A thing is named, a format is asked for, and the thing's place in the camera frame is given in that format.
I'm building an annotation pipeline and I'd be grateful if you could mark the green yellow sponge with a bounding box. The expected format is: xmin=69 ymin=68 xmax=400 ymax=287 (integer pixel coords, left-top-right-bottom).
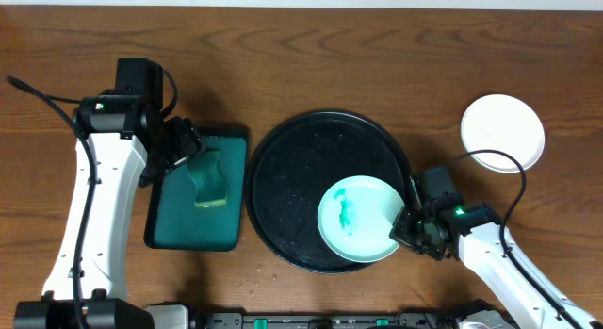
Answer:
xmin=187 ymin=151 xmax=228 ymax=208

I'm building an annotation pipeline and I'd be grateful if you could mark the mint green plate front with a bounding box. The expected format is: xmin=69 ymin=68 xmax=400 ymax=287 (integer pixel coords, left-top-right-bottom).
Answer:
xmin=317 ymin=175 xmax=405 ymax=263

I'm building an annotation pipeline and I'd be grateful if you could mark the white pink plate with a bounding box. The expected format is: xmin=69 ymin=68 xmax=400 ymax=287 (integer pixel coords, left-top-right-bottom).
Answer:
xmin=460 ymin=94 xmax=546 ymax=173

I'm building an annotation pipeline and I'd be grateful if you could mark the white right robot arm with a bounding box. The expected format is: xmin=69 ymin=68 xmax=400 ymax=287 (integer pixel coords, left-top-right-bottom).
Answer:
xmin=390 ymin=201 xmax=602 ymax=328

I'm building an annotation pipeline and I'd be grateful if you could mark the black rectangular water tray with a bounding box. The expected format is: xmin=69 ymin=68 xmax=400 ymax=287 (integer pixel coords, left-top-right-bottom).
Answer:
xmin=144 ymin=124 xmax=248 ymax=252

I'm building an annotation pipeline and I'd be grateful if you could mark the round black serving tray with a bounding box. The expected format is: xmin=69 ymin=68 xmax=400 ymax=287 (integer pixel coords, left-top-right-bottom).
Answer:
xmin=244 ymin=110 xmax=413 ymax=274

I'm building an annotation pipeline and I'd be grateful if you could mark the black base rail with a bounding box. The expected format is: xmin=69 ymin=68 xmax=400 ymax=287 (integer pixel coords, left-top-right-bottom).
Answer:
xmin=188 ymin=310 xmax=518 ymax=329

